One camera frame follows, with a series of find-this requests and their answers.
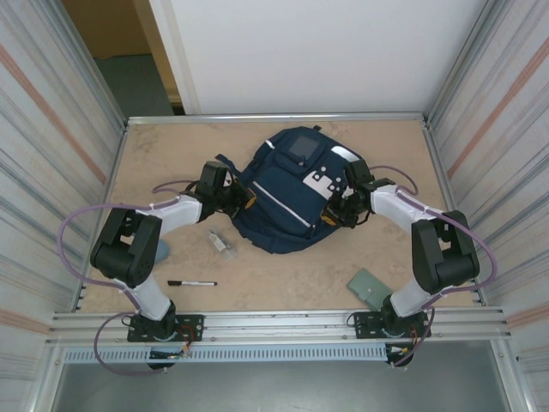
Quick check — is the aluminium table side rail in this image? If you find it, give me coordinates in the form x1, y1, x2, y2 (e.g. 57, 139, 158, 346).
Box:
422, 122, 490, 306
72, 124, 130, 311

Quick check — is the aluminium table end rail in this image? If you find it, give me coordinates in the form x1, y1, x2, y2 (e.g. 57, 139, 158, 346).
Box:
126, 112, 430, 126

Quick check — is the black and white marker pen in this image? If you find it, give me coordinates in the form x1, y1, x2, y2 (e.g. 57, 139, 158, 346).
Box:
166, 279, 218, 288

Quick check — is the grey metal shelf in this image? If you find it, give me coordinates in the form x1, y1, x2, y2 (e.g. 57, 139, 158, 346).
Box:
51, 363, 516, 412

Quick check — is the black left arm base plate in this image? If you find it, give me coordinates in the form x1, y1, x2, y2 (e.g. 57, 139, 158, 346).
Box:
127, 314, 205, 343

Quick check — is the clear plastic pencil case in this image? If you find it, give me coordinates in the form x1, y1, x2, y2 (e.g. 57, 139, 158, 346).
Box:
208, 229, 238, 262

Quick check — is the grey slotted cable duct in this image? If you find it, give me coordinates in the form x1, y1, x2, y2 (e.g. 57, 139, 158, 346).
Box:
62, 345, 389, 365

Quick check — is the pale green wallet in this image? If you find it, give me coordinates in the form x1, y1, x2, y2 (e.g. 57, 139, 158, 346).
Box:
347, 268, 394, 310

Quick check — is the navy blue student backpack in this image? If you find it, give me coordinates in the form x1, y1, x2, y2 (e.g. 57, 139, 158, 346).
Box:
214, 125, 365, 255

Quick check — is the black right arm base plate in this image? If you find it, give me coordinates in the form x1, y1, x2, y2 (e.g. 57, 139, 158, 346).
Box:
352, 312, 432, 340

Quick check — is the aluminium frame post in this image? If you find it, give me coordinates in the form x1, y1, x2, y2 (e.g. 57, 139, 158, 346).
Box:
422, 0, 516, 130
42, 0, 130, 130

